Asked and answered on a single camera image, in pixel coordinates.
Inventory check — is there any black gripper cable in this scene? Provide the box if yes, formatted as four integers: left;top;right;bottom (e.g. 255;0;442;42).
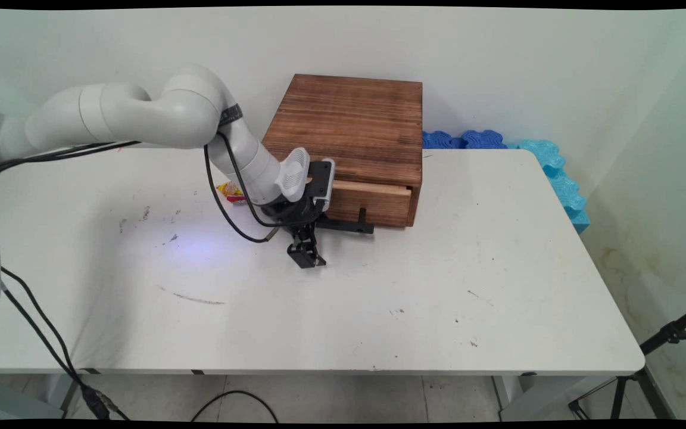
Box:
0;142;279;244

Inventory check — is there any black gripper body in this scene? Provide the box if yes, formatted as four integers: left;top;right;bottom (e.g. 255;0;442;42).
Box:
259;199;327;231

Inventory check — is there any light blue foam mat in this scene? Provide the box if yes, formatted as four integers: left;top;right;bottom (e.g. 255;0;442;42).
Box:
505;139;591;234

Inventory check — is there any dark blue foam mat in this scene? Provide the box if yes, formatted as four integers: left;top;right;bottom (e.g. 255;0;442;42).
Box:
422;130;464;150
461;130;508;150

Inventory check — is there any brown wooden drawer box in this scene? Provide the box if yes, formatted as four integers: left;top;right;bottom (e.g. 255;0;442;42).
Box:
261;74;424;229

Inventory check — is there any red yellow snack packet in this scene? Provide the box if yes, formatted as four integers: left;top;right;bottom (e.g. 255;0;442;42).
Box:
216;181;248;204

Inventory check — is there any black drawer handle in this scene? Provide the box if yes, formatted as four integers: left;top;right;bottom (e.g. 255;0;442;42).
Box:
317;206;375;234

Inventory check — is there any black floor cable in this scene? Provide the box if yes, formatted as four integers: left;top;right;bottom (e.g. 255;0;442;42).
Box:
191;390;279;423

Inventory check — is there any white table leg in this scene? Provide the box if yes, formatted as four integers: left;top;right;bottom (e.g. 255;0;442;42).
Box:
492;374;618;422
45;373;83;418

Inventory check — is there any black tripod stand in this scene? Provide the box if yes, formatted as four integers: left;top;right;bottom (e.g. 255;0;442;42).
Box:
568;301;686;421

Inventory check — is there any black base cable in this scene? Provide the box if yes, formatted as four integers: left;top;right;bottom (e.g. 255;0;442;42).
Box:
0;267;132;421

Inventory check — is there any black camera cable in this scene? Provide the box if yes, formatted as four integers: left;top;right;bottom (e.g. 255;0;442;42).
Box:
0;131;323;229

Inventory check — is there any light wood drawer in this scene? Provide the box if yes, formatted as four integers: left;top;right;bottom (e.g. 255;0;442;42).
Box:
305;175;413;228

